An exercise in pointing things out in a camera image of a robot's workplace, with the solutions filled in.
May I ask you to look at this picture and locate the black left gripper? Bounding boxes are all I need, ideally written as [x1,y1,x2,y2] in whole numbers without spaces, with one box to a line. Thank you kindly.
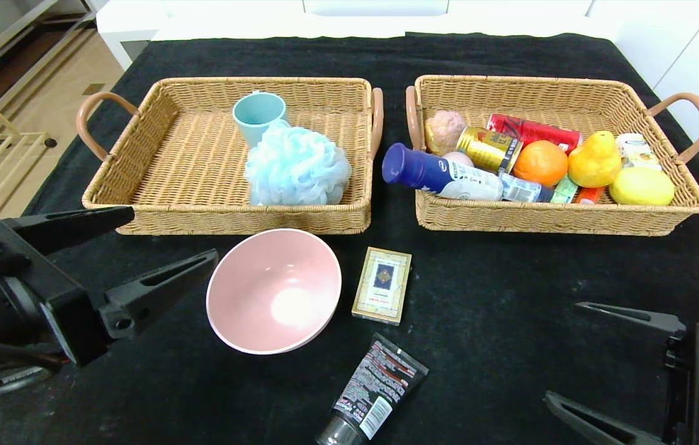
[0,205,219,368]

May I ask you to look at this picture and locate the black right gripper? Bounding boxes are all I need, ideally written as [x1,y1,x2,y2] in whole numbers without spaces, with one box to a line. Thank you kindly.
[543,301,699,445]

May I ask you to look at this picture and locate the yellow toy pear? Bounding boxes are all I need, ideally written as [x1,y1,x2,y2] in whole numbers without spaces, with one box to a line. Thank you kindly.
[568,130,622,189]

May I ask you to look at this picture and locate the orange fruit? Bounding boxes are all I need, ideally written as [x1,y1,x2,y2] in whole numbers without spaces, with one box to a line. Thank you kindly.
[512,140,570,189]

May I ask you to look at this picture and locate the playing card box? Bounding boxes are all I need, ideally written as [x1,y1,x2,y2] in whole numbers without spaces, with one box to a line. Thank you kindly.
[352,247,413,326]

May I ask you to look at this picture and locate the white yogurt bottle blue cap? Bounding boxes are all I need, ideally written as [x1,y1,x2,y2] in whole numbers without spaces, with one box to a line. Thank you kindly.
[382,143,504,201]

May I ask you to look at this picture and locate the wooden slatted rack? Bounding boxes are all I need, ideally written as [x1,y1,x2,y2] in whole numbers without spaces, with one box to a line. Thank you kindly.
[0,71,58,240]

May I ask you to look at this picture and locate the pink plastic bowl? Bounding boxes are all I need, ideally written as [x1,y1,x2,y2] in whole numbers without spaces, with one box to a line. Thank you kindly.
[206,229,342,355]

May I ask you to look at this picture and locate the yellow lemon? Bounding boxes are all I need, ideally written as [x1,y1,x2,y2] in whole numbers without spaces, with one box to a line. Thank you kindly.
[609,167,676,206]

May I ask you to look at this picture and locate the green wrapped candy bar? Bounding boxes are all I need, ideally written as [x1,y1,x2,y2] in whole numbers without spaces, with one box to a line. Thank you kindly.
[550,175,578,205]

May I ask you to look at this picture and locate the teal plastic cup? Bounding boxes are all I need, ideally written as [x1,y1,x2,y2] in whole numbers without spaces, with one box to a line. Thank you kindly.
[232,91,289,149]

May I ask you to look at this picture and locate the light blue bath loofah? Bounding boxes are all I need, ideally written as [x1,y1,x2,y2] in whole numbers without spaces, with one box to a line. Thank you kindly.
[244,119,353,206]

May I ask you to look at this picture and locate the small blue packet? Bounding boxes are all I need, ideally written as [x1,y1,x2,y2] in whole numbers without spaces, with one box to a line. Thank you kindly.
[499,173,554,203]

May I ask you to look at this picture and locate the white snack packet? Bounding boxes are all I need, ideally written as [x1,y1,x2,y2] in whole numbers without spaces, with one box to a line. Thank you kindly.
[615,133,662,172]

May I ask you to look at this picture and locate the black cosmetic tube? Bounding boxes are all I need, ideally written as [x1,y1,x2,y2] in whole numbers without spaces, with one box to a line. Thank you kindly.
[316,333,429,445]

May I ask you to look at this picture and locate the red cola can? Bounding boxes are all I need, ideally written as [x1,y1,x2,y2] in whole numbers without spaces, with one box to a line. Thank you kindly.
[486,114,583,155]

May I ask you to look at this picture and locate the gold drink can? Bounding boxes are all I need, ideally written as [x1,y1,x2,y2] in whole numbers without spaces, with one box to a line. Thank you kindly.
[455,127,523,176]

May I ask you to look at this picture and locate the pink fluffy pastry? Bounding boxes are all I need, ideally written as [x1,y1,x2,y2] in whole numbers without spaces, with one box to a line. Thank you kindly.
[425,111,467,155]

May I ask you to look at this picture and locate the woven wicker basket brown handles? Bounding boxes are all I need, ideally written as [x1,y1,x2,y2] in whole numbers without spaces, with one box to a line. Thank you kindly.
[76,77,384,236]
[405,75,699,237]

